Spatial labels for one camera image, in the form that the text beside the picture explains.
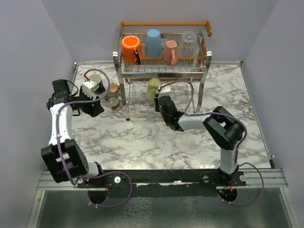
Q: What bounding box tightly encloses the cream cup brown band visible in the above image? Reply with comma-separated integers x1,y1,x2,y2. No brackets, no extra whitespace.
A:
105,92,120,110

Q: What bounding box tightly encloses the light green mug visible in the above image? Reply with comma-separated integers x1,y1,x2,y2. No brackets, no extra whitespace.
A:
147,78,161,101

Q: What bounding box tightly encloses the black faceted mug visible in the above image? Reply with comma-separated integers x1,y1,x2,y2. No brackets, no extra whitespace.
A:
88,74,105,95

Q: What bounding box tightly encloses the small copper orange cup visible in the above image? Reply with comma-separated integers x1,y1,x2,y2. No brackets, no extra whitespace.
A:
109,83,121,94

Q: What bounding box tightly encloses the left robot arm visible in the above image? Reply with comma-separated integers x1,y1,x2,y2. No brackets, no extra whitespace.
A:
41,79,105,188

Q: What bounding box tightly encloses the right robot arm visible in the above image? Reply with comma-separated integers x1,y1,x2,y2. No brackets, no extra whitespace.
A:
154,95,247,186

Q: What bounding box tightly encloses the steel two-tier dish rack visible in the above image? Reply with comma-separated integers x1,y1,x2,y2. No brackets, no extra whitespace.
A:
112,29,212,121

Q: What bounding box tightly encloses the pink ceramic mug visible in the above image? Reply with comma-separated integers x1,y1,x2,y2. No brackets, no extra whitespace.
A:
162,40,178,67

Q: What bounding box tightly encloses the light blue plastic cup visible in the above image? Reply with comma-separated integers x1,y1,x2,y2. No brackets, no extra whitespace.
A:
145,29,162,59

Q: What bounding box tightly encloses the clear plastic tumbler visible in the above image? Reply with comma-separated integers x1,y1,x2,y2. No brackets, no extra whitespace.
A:
178,31,197,59

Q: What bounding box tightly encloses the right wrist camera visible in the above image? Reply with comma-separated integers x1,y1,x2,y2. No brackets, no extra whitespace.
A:
158,85,171,97

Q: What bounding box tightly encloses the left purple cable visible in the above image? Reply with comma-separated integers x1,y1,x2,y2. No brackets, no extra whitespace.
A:
57,68,133,209

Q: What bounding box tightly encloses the orange mug black handle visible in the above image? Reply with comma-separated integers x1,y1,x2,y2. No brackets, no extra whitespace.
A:
121,35,143,65

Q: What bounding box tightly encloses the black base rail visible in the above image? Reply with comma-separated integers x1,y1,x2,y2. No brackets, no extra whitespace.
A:
78,169,246,202

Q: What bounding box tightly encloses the orange wooden rack frame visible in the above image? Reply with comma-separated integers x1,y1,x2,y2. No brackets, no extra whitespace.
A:
113,21,213,84

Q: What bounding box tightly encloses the aluminium table frame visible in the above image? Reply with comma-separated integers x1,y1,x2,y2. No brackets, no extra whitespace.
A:
29,63,300,228

